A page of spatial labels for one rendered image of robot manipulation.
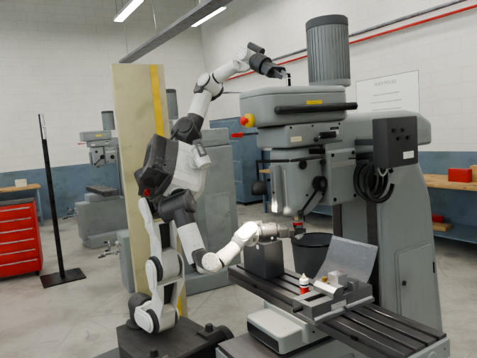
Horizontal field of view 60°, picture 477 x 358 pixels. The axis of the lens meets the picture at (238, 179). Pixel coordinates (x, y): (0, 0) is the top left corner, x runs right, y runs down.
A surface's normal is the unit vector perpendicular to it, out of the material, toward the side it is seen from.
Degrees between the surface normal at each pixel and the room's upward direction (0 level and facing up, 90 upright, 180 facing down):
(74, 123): 90
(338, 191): 90
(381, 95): 90
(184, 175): 58
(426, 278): 88
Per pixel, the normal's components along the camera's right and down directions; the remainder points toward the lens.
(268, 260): 0.51, 0.06
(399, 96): -0.85, 0.13
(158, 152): 0.50, -0.48
